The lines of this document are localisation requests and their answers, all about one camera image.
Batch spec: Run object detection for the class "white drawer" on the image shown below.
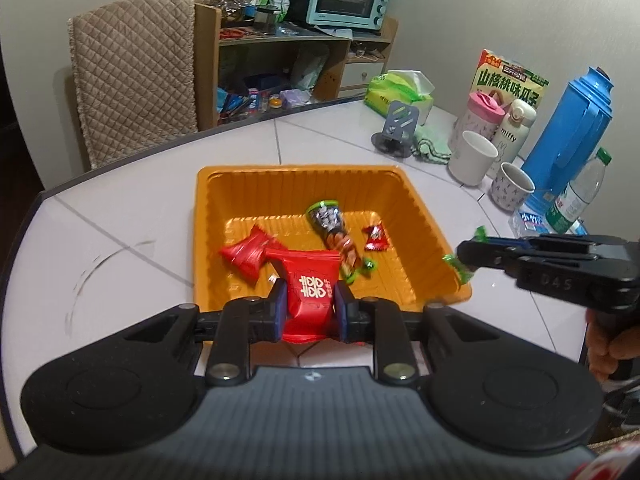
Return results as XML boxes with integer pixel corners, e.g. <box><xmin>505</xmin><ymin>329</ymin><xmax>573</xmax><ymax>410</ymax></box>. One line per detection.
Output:
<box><xmin>342</xmin><ymin>60</ymin><xmax>387</xmax><ymax>90</ymax></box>

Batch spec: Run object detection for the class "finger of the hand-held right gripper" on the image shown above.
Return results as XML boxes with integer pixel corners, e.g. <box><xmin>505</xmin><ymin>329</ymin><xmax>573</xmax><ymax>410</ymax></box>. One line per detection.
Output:
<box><xmin>482</xmin><ymin>234</ymin><xmax>598</xmax><ymax>251</ymax></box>
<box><xmin>457</xmin><ymin>240</ymin><xmax>526</xmax><ymax>273</ymax></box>

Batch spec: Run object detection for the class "pink lid tumbler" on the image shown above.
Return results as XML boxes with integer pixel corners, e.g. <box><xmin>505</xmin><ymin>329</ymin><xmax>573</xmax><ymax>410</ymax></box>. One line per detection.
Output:
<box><xmin>448</xmin><ymin>91</ymin><xmax>506</xmax><ymax>153</ymax></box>

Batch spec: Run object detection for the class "small green candy wrapper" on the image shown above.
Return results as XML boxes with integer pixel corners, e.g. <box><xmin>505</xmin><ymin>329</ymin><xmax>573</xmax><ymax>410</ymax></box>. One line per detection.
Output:
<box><xmin>442</xmin><ymin>226</ymin><xmax>488</xmax><ymax>288</ymax></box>

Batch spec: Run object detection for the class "red candy packet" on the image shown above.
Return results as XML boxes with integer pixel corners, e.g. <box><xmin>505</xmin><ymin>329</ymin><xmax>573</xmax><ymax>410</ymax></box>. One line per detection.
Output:
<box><xmin>220</xmin><ymin>225</ymin><xmax>288</xmax><ymax>286</ymax></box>
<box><xmin>265</xmin><ymin>247</ymin><xmax>358</xmax><ymax>346</ymax></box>

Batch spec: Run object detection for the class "long green black snack bar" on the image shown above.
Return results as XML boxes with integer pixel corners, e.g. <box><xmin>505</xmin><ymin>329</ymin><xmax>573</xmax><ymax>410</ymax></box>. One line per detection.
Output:
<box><xmin>306</xmin><ymin>200</ymin><xmax>377</xmax><ymax>285</ymax></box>

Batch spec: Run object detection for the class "yellow green snack bag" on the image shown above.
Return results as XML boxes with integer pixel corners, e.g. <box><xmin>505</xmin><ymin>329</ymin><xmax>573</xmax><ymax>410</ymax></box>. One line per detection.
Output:
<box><xmin>472</xmin><ymin>49</ymin><xmax>550</xmax><ymax>111</ymax></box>

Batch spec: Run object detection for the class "grey phone stand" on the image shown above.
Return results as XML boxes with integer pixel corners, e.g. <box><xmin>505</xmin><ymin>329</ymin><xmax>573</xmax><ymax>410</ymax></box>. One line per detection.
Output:
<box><xmin>371</xmin><ymin>101</ymin><xmax>420</xmax><ymax>158</ymax></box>

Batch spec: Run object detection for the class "blue thermos jug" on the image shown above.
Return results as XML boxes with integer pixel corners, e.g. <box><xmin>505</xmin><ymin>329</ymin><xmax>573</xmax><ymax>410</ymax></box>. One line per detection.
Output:
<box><xmin>520</xmin><ymin>66</ymin><xmax>615</xmax><ymax>211</ymax></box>

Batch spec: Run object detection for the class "clear water bottle green label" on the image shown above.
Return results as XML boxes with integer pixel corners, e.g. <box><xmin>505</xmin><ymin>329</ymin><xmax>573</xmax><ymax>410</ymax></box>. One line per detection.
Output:
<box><xmin>545</xmin><ymin>147</ymin><xmax>613</xmax><ymax>235</ymax></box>

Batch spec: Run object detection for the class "small red candy wrapper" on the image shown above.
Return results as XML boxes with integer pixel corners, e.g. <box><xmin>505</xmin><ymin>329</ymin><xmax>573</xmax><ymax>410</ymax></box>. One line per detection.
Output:
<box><xmin>362</xmin><ymin>222</ymin><xmax>392</xmax><ymax>253</ymax></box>

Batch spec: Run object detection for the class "blue pocket tissue packet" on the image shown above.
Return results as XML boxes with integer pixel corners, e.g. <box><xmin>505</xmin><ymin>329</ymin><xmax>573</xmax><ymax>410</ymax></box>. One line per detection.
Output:
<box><xmin>510</xmin><ymin>207</ymin><xmax>588</xmax><ymax>236</ymax></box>

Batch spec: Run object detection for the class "quilted beige chair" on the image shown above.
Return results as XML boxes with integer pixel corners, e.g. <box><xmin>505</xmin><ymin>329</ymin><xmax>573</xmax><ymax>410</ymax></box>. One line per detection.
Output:
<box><xmin>67</xmin><ymin>0</ymin><xmax>201</xmax><ymax>171</ymax></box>

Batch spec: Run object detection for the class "person's right hand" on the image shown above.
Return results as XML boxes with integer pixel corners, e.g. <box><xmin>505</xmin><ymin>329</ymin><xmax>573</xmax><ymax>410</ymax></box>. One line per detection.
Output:
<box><xmin>587</xmin><ymin>310</ymin><xmax>640</xmax><ymax>386</ymax></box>

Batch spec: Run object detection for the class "green cloth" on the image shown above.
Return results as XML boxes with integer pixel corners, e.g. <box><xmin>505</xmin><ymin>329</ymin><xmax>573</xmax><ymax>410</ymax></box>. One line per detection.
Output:
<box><xmin>410</xmin><ymin>122</ymin><xmax>458</xmax><ymax>166</ymax></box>

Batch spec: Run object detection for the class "orange plastic tray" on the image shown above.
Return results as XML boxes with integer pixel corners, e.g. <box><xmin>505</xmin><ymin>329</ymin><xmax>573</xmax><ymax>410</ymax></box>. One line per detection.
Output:
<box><xmin>192</xmin><ymin>164</ymin><xmax>473</xmax><ymax>313</ymax></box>

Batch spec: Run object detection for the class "white bottle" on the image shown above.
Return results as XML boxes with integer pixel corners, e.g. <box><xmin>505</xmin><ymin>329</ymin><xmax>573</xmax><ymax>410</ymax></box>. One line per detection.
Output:
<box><xmin>485</xmin><ymin>99</ymin><xmax>537</xmax><ymax>181</ymax></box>

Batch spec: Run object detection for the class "patterned white cup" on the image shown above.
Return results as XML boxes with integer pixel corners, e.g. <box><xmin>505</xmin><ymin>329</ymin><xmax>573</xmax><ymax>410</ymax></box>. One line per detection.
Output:
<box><xmin>489</xmin><ymin>162</ymin><xmax>536</xmax><ymax>212</ymax></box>

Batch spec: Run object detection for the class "wooden shelf unit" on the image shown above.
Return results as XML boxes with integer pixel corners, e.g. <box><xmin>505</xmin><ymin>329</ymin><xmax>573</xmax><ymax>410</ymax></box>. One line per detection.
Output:
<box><xmin>194</xmin><ymin>2</ymin><xmax>401</xmax><ymax>128</ymax></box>

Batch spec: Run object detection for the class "green tissue pack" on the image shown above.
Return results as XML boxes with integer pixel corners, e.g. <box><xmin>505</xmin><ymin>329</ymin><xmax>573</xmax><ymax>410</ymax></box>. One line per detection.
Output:
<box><xmin>364</xmin><ymin>70</ymin><xmax>435</xmax><ymax>126</ymax></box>

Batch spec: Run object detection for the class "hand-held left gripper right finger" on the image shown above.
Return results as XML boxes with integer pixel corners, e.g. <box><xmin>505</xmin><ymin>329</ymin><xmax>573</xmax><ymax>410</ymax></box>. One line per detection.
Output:
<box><xmin>334</xmin><ymin>282</ymin><xmax>496</xmax><ymax>386</ymax></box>

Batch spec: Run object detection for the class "red white patterned clothing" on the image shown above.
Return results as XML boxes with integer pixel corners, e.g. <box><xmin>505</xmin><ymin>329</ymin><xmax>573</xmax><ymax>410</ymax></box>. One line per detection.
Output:
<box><xmin>567</xmin><ymin>440</ymin><xmax>640</xmax><ymax>480</ymax></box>

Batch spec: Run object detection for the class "plain white cup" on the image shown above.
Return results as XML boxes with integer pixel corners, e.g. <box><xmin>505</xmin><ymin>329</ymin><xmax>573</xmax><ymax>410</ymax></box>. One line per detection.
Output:
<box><xmin>448</xmin><ymin>130</ymin><xmax>499</xmax><ymax>186</ymax></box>

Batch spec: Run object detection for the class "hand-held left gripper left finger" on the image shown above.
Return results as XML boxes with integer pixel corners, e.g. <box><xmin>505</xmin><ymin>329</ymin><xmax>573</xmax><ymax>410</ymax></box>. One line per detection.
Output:
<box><xmin>125</xmin><ymin>280</ymin><xmax>288</xmax><ymax>386</ymax></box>

